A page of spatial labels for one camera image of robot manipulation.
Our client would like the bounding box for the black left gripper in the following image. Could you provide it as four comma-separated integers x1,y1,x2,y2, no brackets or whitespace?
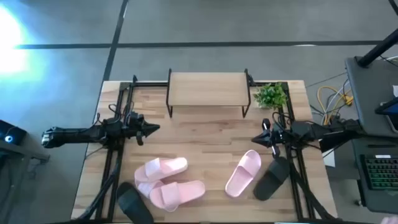
125,111,160,138

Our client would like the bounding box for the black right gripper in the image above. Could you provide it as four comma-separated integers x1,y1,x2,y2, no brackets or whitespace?
251,118,292,149

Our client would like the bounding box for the pink slide sandal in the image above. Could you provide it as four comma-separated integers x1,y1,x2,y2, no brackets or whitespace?
149,179,206,213
136,179,165,200
134,157,189,184
224,149,262,198

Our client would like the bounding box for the black slide sandal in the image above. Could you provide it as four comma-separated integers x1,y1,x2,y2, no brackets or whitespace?
252,156,291,202
115,182,155,224

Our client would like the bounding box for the green potted plant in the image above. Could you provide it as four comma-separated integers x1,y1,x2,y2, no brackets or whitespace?
252,82,289,110

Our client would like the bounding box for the white paper sheet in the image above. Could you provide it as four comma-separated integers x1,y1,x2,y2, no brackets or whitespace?
322,148,336,169

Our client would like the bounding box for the green backlit keyboard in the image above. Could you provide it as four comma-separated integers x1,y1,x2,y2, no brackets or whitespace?
362,154,398,191

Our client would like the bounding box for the grey metal stand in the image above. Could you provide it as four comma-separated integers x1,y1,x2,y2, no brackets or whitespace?
0,141,51,190

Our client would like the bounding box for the black tablet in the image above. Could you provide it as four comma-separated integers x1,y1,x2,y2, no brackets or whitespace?
374,96,398,133

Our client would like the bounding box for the black device blue light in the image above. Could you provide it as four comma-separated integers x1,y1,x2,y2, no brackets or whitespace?
0,119,28,146

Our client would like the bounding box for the black stand pole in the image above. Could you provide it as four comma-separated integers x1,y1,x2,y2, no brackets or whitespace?
356,27,398,68

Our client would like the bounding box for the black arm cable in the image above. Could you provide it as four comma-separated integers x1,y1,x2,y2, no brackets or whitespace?
272,111,292,127
107,103,133,125

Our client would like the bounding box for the black aluminium frame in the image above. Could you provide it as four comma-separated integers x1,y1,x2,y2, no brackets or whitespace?
76,74,341,223

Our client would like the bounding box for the white cable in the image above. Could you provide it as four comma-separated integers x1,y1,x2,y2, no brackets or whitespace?
323,79,351,125

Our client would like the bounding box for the yellow cable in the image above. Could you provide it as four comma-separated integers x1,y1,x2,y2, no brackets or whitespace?
316,85,354,126

